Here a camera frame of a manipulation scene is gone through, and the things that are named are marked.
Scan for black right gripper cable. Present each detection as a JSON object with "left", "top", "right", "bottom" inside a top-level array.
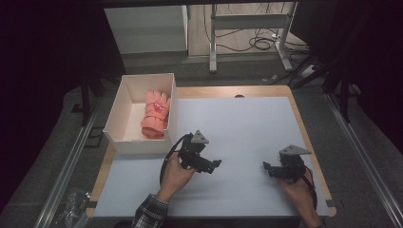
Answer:
[{"left": 300, "top": 169, "right": 318, "bottom": 211}]

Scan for dark metal stand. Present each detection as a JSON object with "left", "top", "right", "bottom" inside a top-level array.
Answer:
[
  {"left": 293, "top": 51, "right": 360, "bottom": 124},
  {"left": 70, "top": 74, "right": 107, "bottom": 127}
]

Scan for person's left hand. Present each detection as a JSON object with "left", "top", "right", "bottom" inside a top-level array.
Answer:
[{"left": 159, "top": 151, "right": 198, "bottom": 195}]

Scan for light blue table mat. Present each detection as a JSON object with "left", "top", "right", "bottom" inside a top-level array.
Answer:
[{"left": 94, "top": 96, "right": 331, "bottom": 219}]

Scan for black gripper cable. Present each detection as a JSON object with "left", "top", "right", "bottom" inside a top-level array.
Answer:
[
  {"left": 159, "top": 134, "right": 193, "bottom": 186},
  {"left": 300, "top": 169, "right": 318, "bottom": 211}
]

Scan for white power strip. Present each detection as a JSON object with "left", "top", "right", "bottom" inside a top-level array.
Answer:
[{"left": 298, "top": 64, "right": 317, "bottom": 79}]

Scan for black floor cables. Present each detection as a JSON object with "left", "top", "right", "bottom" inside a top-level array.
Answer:
[{"left": 203, "top": 3, "right": 310, "bottom": 55}]

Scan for white cabinet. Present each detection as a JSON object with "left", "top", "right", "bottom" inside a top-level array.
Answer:
[{"left": 104, "top": 4, "right": 190, "bottom": 55}]

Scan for pink knitted glove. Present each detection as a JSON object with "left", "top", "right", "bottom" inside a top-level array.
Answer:
[{"left": 140, "top": 89, "right": 172, "bottom": 140}]

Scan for aluminium floor rail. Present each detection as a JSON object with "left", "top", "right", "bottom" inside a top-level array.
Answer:
[
  {"left": 33, "top": 96, "right": 106, "bottom": 228},
  {"left": 325, "top": 93, "right": 403, "bottom": 228}
]

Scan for clear plastic bag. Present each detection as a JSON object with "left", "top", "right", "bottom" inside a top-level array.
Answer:
[{"left": 56, "top": 189, "right": 92, "bottom": 228}]

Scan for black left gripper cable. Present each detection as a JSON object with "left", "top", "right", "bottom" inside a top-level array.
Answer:
[{"left": 159, "top": 134, "right": 193, "bottom": 186}]

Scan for white plastic box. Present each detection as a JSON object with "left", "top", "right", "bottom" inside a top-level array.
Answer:
[{"left": 103, "top": 73, "right": 179, "bottom": 156}]

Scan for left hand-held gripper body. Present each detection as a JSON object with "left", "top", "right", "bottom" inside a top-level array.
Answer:
[{"left": 177, "top": 129, "right": 217, "bottom": 175}]

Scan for person's right hand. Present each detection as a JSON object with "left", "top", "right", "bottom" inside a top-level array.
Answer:
[{"left": 278, "top": 167, "right": 316, "bottom": 207}]

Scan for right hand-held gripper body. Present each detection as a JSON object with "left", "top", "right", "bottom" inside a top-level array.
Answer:
[{"left": 267, "top": 144, "right": 313, "bottom": 183}]

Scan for white metal desk frame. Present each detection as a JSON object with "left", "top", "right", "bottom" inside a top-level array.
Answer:
[{"left": 208, "top": 2, "right": 298, "bottom": 74}]

